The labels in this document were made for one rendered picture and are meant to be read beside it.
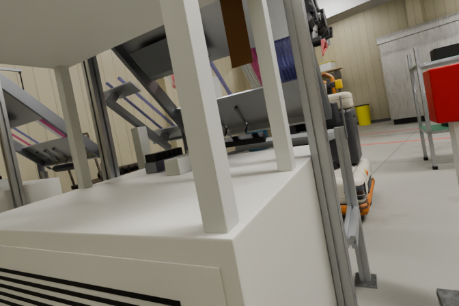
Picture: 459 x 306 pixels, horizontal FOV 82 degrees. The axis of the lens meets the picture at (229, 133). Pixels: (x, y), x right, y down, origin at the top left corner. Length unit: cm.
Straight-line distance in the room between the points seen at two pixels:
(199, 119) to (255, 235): 15
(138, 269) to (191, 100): 21
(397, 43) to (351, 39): 215
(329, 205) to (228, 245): 43
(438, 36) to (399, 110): 170
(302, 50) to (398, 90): 690
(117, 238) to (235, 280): 17
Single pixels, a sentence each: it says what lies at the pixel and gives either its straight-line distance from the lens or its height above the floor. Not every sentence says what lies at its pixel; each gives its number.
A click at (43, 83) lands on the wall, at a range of 477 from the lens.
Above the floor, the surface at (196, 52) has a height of 81.
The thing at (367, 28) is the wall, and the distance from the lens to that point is 934.
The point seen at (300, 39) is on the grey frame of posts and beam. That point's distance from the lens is 67.
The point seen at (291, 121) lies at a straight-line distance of 118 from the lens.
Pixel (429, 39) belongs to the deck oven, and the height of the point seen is 176.
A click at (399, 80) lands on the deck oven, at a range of 751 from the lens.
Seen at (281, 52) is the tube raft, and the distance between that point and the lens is 100.
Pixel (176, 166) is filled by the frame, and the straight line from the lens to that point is 75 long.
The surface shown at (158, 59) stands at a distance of 109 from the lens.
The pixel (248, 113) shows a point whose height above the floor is 77.
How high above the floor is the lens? 73
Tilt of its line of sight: 2 degrees down
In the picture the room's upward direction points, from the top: 11 degrees counter-clockwise
